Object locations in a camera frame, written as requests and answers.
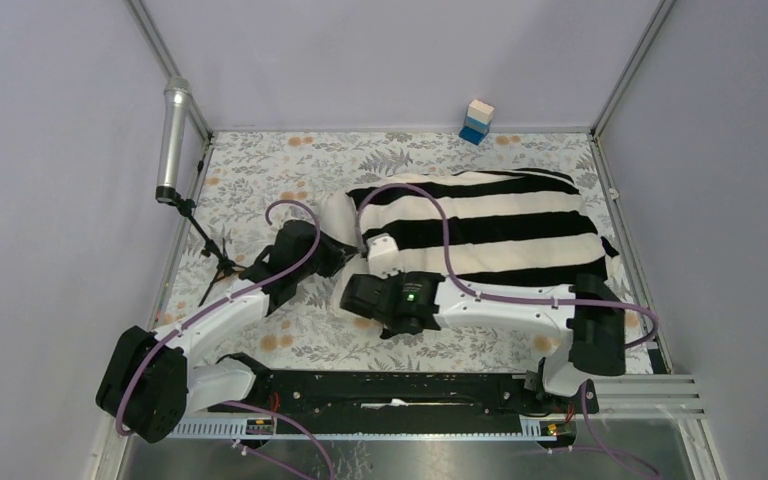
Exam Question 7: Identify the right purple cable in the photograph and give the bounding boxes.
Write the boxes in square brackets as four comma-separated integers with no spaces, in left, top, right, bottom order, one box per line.
[354,183,664,480]

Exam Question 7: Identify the blue and white block stack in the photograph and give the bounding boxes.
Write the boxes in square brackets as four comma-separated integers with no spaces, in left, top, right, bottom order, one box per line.
[459,99,495,145]

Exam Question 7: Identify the black white striped pillowcase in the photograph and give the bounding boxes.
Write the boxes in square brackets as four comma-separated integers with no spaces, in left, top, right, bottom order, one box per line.
[343,169,620,287]

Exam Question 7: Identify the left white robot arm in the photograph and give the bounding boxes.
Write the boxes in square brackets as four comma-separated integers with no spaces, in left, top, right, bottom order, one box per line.
[95,220,358,443]

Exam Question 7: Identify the white pillow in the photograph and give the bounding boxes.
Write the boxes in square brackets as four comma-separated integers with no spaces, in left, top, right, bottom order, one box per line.
[318,191,367,255]

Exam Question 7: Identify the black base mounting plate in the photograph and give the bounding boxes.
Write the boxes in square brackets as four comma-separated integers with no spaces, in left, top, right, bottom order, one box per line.
[243,370,599,435]

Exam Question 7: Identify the purple cable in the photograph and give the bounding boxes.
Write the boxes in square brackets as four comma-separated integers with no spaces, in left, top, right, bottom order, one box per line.
[354,183,664,480]
[113,199,339,480]

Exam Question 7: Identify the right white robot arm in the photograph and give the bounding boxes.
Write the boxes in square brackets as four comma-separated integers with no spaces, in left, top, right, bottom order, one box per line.
[336,256,626,412]

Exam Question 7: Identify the silver microphone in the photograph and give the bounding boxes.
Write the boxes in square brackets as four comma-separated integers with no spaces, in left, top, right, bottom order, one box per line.
[155,76,192,204]

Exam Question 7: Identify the black microphone stand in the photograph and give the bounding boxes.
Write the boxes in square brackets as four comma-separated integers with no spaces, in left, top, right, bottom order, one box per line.
[172,194,244,307]

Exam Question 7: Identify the white slotted cable duct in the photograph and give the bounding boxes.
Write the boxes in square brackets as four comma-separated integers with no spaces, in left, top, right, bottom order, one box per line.
[168,415,558,442]

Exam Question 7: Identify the floral patterned table mat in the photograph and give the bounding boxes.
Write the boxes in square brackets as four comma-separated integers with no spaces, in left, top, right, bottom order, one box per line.
[196,132,625,372]

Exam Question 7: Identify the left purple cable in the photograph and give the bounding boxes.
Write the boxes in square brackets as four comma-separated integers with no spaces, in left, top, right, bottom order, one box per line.
[113,199,339,480]

